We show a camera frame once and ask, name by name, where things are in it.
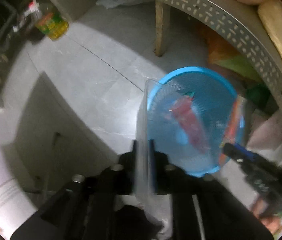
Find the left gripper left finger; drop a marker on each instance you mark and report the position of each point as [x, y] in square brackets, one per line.
[84, 207]

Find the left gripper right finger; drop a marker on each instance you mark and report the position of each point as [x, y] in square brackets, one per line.
[203, 209]

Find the clear plastic bag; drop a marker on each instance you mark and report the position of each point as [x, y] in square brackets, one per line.
[157, 207]

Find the blue plastic trash basket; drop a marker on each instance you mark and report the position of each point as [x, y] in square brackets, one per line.
[214, 100]

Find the red snack wrapper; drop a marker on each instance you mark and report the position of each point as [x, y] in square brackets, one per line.
[190, 122]

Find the cooking oil bottle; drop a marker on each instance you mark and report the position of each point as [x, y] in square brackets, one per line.
[47, 19]

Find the wooden table leg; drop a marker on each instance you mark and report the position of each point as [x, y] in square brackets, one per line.
[162, 23]

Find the perforated metal shelf rail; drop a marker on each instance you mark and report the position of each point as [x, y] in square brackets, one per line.
[241, 26]

